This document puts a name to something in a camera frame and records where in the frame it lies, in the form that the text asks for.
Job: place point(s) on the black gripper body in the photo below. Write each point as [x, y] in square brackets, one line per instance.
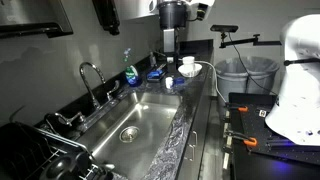
[172, 15]

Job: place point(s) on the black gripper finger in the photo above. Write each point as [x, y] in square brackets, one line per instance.
[167, 50]
[172, 50]

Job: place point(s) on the small white pill bottle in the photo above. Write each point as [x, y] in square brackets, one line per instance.
[169, 83]

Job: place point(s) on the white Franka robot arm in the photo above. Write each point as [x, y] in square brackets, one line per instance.
[296, 83]

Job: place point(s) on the black dish drying rack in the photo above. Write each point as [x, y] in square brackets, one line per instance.
[23, 150]

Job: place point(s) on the blue sponge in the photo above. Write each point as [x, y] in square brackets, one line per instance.
[154, 74]

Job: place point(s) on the clear dish soap bottle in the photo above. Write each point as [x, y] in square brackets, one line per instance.
[131, 75]

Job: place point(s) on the grey trash bin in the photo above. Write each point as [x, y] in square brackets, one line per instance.
[233, 80]

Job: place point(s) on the stainless steel sink basin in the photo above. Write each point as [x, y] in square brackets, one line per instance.
[146, 116]

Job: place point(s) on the chrome gooseneck faucet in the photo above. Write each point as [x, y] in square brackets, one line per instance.
[87, 80]

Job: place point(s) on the orange black bar clamp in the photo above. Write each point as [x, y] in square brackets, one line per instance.
[250, 142]
[242, 108]

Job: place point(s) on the black robot table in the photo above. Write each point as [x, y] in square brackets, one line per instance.
[253, 166]

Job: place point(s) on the black round dish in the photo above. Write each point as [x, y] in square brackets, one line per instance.
[63, 166]

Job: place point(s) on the black external camera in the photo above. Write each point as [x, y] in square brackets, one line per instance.
[224, 28]

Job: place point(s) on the black wall soap dispenser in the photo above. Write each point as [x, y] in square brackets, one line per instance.
[106, 15]

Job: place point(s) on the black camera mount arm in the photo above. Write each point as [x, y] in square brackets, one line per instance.
[246, 41]

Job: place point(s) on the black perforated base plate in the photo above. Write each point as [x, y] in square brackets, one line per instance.
[256, 130]

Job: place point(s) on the wall paper towel dispenser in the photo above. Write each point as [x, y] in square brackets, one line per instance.
[30, 16]

